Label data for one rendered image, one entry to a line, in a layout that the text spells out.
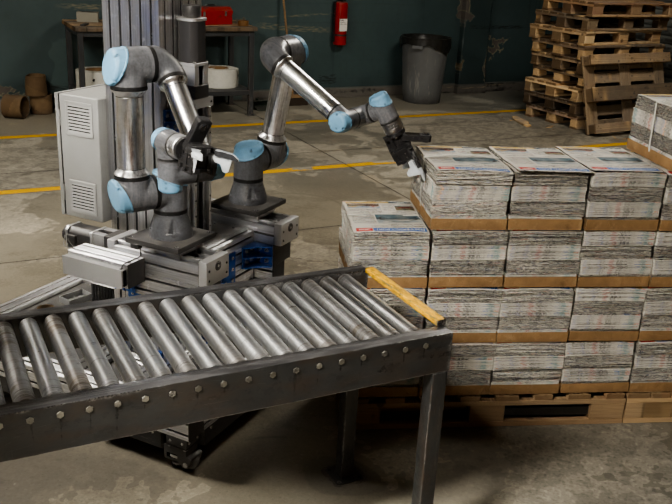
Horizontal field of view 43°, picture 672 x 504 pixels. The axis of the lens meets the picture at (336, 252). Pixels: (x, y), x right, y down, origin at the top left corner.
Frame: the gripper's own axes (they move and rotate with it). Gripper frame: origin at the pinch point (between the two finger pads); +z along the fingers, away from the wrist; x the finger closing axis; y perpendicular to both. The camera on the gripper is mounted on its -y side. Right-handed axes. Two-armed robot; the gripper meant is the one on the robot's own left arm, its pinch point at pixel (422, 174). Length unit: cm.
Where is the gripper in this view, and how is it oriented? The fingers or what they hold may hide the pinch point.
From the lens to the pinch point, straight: 327.0
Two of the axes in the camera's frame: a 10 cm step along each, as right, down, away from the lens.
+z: 4.5, 8.2, 3.6
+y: -8.9, 4.6, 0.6
